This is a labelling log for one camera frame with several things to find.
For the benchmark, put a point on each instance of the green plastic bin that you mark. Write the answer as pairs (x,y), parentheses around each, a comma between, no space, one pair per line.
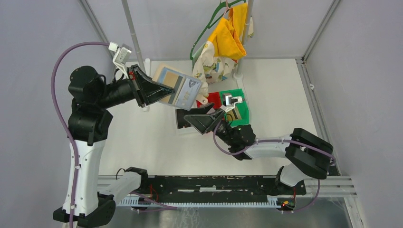
(242,107)

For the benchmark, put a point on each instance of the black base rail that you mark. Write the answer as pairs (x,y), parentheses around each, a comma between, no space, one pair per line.
(217,189)

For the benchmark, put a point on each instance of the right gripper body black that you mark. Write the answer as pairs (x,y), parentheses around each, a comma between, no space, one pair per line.
(222,130)

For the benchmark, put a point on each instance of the clear plastic bin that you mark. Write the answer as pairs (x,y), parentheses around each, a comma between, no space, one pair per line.
(186,131)

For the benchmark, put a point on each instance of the left metal rack pole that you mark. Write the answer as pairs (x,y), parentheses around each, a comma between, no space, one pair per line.
(133,34)

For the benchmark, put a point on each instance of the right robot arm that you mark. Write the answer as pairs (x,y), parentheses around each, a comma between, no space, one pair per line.
(309,155)

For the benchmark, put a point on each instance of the red plastic bin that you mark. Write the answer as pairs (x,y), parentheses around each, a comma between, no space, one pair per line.
(213,100)

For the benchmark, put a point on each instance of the white slotted cable duct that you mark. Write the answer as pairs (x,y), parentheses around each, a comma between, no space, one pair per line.
(134,201)

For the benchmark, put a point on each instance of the right metal rack pole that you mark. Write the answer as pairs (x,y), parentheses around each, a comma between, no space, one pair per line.
(245,32)

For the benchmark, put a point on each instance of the left white rack foot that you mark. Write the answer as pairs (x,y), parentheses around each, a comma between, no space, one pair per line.
(147,65)

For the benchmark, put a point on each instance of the yellow patterned garment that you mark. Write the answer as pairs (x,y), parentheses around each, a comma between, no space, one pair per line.
(222,47)

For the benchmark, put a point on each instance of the green clothes hanger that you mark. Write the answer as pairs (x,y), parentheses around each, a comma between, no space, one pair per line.
(214,19)

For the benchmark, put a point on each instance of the gold card with stripe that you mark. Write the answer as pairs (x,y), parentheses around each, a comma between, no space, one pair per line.
(233,115)

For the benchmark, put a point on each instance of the metal rack pole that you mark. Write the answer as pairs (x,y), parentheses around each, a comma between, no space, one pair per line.
(133,34)
(245,32)

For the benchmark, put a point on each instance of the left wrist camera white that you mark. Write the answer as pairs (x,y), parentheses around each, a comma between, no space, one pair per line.
(121,56)

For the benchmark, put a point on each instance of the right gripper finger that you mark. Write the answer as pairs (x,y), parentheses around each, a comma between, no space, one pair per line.
(200,122)
(206,109)

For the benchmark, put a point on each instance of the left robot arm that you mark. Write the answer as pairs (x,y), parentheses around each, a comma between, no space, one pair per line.
(87,130)

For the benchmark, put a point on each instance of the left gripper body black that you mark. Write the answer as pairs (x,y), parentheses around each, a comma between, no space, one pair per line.
(130,74)

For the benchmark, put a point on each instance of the beige card holder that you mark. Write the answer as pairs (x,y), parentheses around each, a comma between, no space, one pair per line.
(186,88)

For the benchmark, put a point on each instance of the black card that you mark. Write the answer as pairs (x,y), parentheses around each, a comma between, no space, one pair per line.
(181,123)

